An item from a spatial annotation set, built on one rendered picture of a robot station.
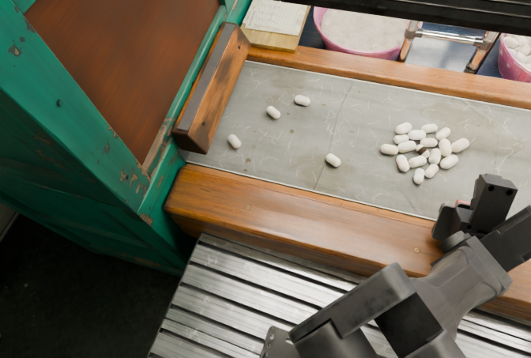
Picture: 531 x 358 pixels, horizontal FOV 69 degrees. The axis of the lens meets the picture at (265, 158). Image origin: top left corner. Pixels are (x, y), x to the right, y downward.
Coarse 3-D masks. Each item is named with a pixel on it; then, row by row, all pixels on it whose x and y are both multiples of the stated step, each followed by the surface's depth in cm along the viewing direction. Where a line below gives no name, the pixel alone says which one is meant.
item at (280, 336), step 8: (272, 328) 71; (280, 328) 71; (280, 336) 70; (288, 336) 70; (264, 344) 70; (272, 344) 70; (280, 344) 70; (288, 344) 70; (264, 352) 69; (272, 352) 69; (280, 352) 69; (288, 352) 69; (296, 352) 69
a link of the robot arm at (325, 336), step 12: (312, 336) 34; (324, 336) 33; (336, 336) 33; (348, 336) 34; (360, 336) 34; (300, 348) 35; (312, 348) 34; (324, 348) 33; (336, 348) 33; (348, 348) 33; (360, 348) 33; (372, 348) 35
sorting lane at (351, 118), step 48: (240, 96) 89; (288, 96) 88; (336, 96) 87; (384, 96) 86; (432, 96) 85; (288, 144) 82; (336, 144) 81; (480, 144) 79; (528, 144) 78; (336, 192) 76; (384, 192) 76; (432, 192) 75; (528, 192) 73
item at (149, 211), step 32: (160, 160) 71; (0, 192) 97; (32, 192) 86; (64, 192) 70; (160, 192) 74; (64, 224) 107; (96, 224) 100; (128, 224) 79; (160, 224) 77; (128, 256) 136; (160, 256) 117
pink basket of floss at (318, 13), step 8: (320, 8) 100; (320, 16) 100; (320, 24) 100; (320, 32) 93; (328, 40) 92; (328, 48) 98; (336, 48) 93; (344, 48) 90; (392, 48) 89; (368, 56) 91; (376, 56) 91; (384, 56) 92; (392, 56) 95
